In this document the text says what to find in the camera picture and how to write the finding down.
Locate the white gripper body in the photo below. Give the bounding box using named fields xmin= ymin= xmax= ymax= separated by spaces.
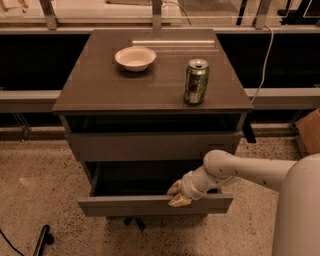
xmin=181 ymin=171 xmax=208 ymax=200

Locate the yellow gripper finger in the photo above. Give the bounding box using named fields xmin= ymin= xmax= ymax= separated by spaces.
xmin=167 ymin=180 xmax=181 ymax=196
xmin=168 ymin=193 xmax=192 ymax=208

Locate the grey drawer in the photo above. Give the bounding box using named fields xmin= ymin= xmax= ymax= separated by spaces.
xmin=78 ymin=160 xmax=233 ymax=217
xmin=67 ymin=132 xmax=242 ymax=162

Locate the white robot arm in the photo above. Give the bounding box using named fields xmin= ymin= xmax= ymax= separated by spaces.
xmin=167 ymin=150 xmax=320 ymax=256

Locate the grey top drawer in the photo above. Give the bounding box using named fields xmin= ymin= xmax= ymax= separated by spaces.
xmin=67 ymin=132 xmax=242 ymax=162

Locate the grey three-drawer cabinet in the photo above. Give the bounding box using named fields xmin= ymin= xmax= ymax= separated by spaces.
xmin=51 ymin=28 xmax=254 ymax=221

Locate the green soda can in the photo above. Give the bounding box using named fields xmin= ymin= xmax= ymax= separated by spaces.
xmin=184 ymin=59 xmax=210 ymax=105

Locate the cardboard box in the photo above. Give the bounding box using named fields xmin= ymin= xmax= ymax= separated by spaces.
xmin=296 ymin=109 xmax=320 ymax=154

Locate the white paper bowl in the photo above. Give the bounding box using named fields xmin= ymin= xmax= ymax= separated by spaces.
xmin=115 ymin=46 xmax=156 ymax=72

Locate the black floor object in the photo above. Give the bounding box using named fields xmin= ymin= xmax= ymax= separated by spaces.
xmin=33 ymin=224 xmax=54 ymax=256

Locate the white cable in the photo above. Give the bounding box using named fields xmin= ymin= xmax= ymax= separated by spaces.
xmin=249 ymin=24 xmax=274 ymax=104

